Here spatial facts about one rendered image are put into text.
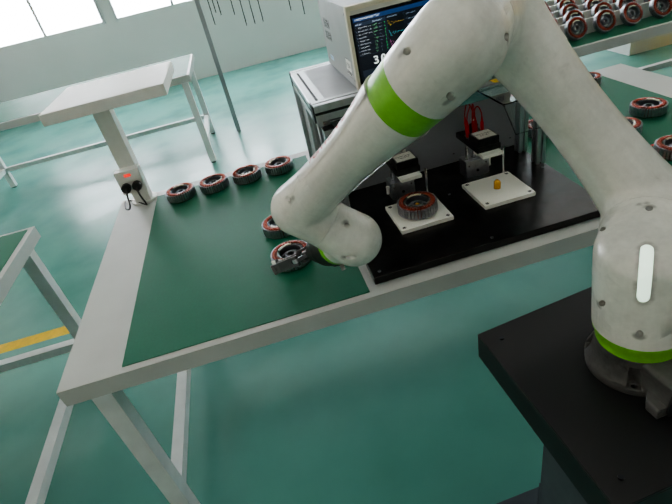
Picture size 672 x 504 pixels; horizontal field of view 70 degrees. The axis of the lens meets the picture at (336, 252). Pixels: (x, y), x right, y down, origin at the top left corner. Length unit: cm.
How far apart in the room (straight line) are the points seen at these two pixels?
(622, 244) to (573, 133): 19
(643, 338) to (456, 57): 46
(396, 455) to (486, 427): 32
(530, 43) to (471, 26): 18
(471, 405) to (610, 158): 122
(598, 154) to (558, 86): 12
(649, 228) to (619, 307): 11
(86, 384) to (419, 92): 98
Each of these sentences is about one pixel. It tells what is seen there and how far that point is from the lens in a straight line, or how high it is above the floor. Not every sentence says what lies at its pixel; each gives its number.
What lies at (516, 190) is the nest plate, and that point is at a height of 78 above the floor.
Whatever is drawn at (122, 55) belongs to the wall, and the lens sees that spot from 775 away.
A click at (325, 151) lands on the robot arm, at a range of 78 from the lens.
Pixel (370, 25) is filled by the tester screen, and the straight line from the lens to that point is 133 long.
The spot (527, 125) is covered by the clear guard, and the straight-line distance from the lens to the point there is 125.
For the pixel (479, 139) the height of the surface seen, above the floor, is 92.
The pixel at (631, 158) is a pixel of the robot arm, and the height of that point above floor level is 112.
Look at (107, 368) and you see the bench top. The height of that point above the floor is 75.
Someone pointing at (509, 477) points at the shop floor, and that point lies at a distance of 172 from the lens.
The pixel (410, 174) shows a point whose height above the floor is 88.
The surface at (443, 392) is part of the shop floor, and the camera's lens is 190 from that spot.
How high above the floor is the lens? 150
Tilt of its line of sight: 34 degrees down
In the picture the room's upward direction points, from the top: 14 degrees counter-clockwise
